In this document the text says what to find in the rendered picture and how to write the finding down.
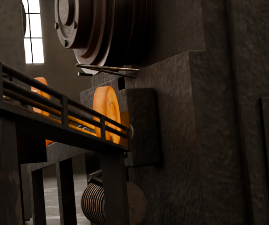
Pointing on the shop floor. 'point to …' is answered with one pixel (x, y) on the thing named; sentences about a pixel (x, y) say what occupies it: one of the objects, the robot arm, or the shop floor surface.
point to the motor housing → (136, 193)
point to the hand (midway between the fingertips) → (39, 93)
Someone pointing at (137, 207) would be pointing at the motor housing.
